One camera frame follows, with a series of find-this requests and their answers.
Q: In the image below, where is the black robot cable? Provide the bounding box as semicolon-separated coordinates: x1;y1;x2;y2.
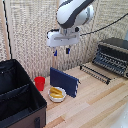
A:
79;12;128;37

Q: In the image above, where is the red plastic cup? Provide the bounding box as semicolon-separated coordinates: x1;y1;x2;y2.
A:
34;76;46;92

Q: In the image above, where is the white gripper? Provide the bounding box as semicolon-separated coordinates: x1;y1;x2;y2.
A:
45;28;81;57

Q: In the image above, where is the black fabric storage box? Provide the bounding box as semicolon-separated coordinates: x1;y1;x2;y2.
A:
0;58;48;128

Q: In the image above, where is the white bowl with yellow food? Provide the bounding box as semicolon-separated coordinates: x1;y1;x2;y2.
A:
47;86;67;103

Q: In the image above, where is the dark blue book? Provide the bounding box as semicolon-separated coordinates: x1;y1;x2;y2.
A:
49;66;81;99

